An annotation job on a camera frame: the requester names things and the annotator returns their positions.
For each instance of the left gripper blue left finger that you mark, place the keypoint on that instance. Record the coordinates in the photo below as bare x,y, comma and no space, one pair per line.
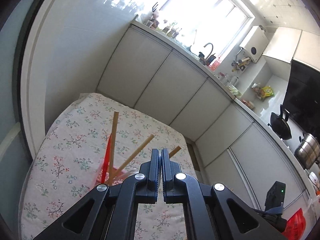
148,189

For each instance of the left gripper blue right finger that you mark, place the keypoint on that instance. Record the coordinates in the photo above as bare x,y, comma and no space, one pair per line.
172,193

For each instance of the red long plastic spoon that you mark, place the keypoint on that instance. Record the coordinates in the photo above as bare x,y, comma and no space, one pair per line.
106,161

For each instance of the kitchen faucet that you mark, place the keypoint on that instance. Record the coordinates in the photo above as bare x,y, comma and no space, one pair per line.
208,50

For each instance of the steel pot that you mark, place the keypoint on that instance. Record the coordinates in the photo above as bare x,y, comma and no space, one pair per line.
307,152

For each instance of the floral tablecloth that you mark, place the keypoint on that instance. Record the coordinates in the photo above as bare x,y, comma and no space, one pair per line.
69,162

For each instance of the black wok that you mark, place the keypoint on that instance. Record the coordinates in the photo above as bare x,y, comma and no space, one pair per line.
279,124

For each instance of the black range hood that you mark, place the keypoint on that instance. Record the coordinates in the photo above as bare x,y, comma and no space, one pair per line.
302,98

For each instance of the yellow snack bag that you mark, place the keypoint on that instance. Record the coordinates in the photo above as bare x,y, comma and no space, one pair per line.
267,91

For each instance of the red dish soap bottle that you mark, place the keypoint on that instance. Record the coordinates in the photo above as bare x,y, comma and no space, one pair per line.
216,64

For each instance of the white water heater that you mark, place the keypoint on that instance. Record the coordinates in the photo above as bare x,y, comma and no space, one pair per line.
254,43

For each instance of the frosted glass sliding door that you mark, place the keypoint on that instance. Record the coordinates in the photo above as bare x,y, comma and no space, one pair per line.
15,162

